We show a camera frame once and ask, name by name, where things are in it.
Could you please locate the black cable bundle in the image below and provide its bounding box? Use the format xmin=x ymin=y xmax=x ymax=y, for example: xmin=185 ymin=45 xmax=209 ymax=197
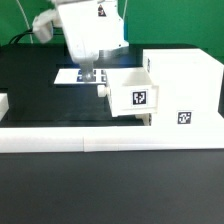
xmin=8 ymin=29 xmax=36 ymax=46

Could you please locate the white front drawer box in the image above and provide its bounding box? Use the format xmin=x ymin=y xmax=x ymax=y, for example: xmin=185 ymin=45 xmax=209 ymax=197
xmin=135 ymin=114 xmax=151 ymax=126

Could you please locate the white marker base plate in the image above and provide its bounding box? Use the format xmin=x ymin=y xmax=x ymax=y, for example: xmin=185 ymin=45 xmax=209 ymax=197
xmin=54 ymin=68 xmax=106 ymax=85

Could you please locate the white drawer box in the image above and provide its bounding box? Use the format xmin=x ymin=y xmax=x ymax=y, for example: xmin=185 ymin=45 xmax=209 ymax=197
xmin=135 ymin=114 xmax=151 ymax=126
xmin=97 ymin=67 xmax=159 ymax=117

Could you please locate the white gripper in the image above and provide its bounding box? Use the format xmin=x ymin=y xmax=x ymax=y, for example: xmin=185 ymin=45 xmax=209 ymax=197
xmin=54 ymin=0 xmax=124 ymax=82

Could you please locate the white L-shaped boundary rail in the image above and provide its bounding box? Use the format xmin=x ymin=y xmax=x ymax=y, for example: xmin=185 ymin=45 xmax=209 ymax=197
xmin=0 ymin=93 xmax=224 ymax=153

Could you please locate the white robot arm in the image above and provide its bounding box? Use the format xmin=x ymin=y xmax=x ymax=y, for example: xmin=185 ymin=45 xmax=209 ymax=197
xmin=55 ymin=0 xmax=129 ymax=82

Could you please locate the thin white cable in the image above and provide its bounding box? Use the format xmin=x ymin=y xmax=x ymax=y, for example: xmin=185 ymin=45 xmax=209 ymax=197
xmin=15 ymin=0 xmax=35 ymax=45

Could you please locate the white drawer cabinet frame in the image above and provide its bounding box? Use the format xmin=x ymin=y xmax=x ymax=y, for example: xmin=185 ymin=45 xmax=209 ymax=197
xmin=143 ymin=48 xmax=224 ymax=127

